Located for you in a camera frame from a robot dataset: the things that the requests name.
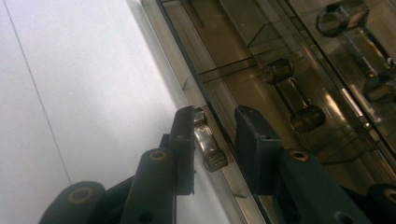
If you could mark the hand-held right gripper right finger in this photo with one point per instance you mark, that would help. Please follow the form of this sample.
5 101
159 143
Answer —
258 152

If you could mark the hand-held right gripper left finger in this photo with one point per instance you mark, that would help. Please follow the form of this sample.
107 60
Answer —
184 149

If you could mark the brown transparent drawer box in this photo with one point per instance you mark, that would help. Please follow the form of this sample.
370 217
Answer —
280 46

